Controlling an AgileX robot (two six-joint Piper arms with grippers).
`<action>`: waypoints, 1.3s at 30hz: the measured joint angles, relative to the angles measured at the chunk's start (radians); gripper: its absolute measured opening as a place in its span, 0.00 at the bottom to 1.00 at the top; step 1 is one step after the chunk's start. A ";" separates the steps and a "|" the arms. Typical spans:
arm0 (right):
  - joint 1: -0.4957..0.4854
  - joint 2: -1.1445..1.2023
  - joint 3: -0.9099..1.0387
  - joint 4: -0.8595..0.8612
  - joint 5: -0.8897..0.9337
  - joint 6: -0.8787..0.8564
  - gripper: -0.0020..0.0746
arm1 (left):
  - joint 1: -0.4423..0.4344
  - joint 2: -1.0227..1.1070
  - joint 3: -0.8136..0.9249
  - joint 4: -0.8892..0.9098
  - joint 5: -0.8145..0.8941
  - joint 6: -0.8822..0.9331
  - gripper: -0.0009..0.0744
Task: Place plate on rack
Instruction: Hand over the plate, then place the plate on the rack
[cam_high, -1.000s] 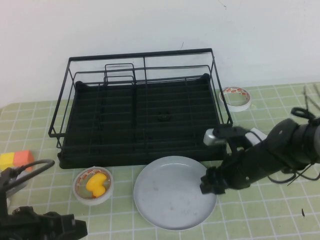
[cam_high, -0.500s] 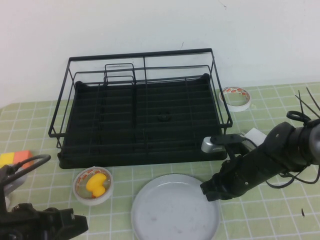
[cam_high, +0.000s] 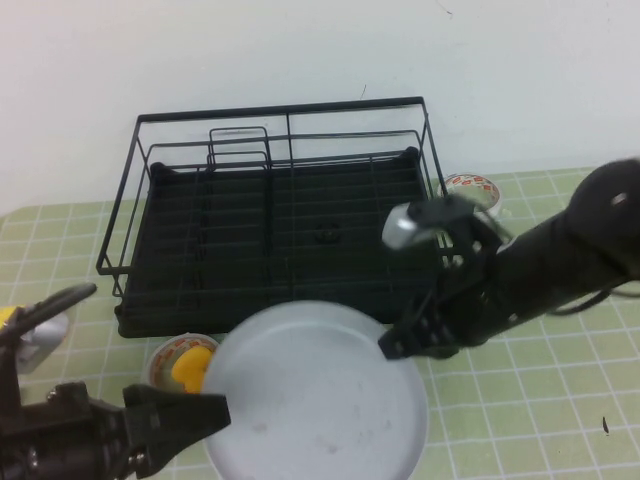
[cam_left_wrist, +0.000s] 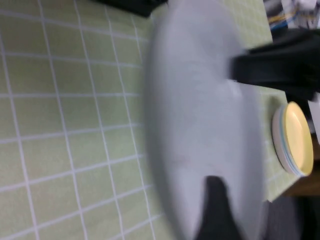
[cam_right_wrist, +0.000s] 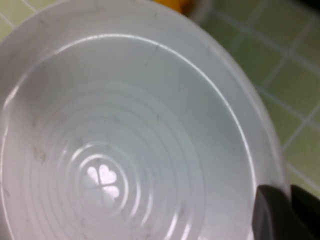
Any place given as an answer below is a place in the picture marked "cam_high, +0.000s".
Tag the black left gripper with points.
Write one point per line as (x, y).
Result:
(65, 435)

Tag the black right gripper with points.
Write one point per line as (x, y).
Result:
(472, 300)

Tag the grey round plate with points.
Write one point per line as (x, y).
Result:
(320, 390)

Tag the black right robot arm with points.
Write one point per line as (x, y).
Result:
(575, 240)

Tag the yellow rubber duck toy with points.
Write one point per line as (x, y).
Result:
(190, 370)

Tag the white tape roll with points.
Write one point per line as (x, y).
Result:
(162, 360)
(480, 186)

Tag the green checked tablecloth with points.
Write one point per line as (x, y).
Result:
(525, 400)

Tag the yellow cube block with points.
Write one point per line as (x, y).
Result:
(7, 317)

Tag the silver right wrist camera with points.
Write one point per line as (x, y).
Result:
(400, 230)

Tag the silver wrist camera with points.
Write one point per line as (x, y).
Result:
(42, 340)
(400, 230)

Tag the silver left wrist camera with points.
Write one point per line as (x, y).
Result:
(42, 340)

